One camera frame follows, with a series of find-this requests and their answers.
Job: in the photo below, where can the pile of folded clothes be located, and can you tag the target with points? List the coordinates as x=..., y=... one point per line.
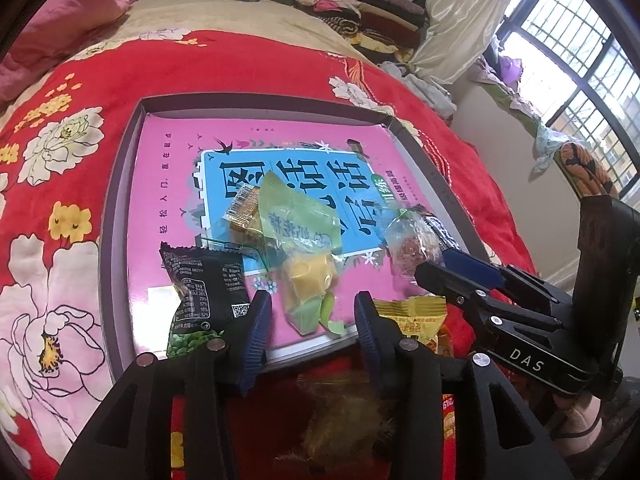
x=380, y=15

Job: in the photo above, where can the person's right hand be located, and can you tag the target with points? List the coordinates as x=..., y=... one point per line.
x=580, y=425

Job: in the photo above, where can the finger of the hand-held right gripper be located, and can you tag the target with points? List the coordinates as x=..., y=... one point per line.
x=475, y=265
x=450, y=285

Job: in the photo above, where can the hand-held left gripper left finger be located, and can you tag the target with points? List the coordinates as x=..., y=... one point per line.
x=255, y=345

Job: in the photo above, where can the black framed window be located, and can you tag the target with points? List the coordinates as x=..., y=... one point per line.
x=590, y=60

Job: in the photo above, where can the pale blue clothes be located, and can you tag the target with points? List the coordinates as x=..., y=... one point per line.
x=430, y=92

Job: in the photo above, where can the pink quilt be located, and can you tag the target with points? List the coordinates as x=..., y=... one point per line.
x=75, y=15

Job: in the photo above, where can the small gold candy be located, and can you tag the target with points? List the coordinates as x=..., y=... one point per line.
x=242, y=207

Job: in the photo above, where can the clear bag of nut snack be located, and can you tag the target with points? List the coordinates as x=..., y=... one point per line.
x=340, y=425

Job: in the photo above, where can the dark grey cardboard box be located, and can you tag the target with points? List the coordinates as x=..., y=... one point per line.
x=120, y=260

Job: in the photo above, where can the beige bedsheet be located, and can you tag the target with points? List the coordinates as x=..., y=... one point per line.
x=225, y=20

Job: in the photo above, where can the red floral blanket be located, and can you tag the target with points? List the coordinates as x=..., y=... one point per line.
x=65, y=110

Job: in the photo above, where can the white satin curtain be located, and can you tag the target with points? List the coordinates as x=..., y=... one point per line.
x=465, y=25

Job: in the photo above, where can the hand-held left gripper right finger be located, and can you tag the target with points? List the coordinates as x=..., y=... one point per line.
x=370, y=345

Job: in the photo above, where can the green cake packet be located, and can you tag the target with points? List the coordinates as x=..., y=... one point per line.
x=295, y=220

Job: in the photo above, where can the black green pea packet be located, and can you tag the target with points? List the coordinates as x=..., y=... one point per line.
x=205, y=285

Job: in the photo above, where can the clear bag with brown pastry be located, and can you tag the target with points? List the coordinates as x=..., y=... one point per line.
x=412, y=245

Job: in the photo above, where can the orange bread packet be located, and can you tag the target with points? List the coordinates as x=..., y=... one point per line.
x=410, y=315

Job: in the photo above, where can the black wafer bar packet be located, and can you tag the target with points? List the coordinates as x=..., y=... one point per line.
x=440, y=227

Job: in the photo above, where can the heap of mixed clothes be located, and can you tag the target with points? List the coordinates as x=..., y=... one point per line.
x=510, y=70

